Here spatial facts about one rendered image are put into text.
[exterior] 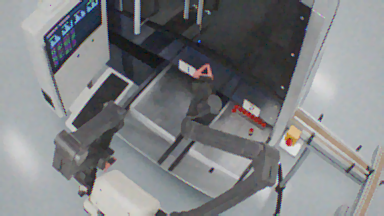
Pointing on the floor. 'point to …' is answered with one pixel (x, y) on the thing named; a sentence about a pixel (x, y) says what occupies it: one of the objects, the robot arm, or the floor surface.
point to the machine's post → (302, 67)
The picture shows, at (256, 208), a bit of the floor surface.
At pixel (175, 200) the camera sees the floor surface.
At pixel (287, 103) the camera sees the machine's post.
